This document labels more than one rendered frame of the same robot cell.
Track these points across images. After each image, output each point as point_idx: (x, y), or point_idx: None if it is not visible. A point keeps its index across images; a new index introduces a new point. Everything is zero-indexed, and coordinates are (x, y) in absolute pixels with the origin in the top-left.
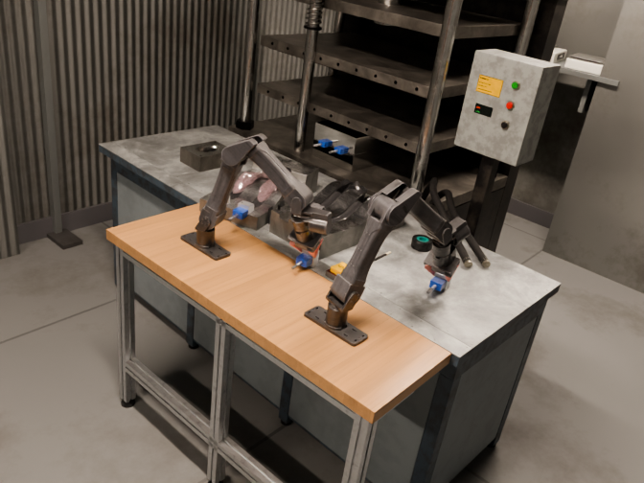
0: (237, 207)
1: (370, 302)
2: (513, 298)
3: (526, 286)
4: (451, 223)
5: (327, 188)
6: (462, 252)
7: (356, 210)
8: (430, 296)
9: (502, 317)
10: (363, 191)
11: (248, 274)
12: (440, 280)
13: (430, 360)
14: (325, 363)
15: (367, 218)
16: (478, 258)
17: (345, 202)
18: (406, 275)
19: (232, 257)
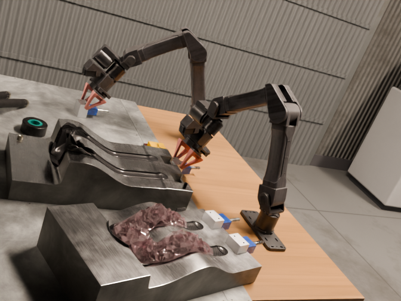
0: (219, 231)
1: (153, 136)
2: (34, 86)
3: (2, 81)
4: (113, 52)
5: (101, 167)
6: (21, 101)
7: (98, 143)
8: (99, 116)
9: (69, 90)
10: (71, 134)
11: (232, 192)
12: (90, 105)
13: (154, 110)
14: (216, 136)
15: (97, 135)
16: (5, 97)
17: (99, 150)
18: (94, 129)
19: (239, 210)
